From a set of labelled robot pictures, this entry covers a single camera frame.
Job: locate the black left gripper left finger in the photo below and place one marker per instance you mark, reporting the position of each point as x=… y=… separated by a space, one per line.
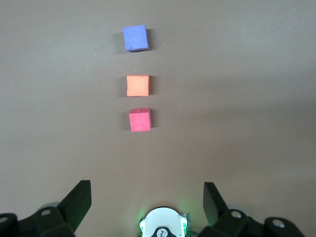
x=76 y=207

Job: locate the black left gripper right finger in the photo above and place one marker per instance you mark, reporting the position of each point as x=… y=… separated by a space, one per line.
x=214 y=209

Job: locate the orange foam block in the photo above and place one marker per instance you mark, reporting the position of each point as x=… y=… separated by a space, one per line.
x=137 y=86

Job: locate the red foam block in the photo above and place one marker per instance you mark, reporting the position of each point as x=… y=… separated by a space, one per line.
x=139 y=121

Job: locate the purple foam block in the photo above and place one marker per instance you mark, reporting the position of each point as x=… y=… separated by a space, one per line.
x=135 y=38

